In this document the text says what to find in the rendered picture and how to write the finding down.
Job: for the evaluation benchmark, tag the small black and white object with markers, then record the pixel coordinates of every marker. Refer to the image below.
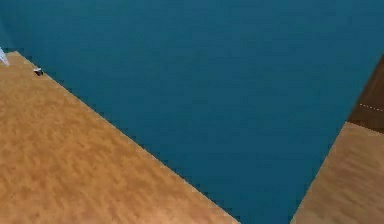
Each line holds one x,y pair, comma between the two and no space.
38,71

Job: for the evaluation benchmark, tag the dark brown wooden door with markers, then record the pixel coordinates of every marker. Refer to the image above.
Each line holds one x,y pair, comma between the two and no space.
370,103

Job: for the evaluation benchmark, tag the pale white object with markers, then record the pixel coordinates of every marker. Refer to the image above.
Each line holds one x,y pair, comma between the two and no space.
2,57

